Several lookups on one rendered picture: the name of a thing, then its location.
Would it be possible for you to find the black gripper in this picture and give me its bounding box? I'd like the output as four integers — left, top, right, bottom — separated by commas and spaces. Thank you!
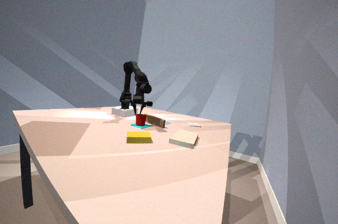
124, 92, 153, 115

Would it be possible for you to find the yellow rectangular block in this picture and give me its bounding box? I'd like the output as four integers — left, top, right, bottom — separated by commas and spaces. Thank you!
126, 132, 152, 144

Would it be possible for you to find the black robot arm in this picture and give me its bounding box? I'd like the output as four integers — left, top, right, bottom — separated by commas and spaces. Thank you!
120, 61, 152, 110

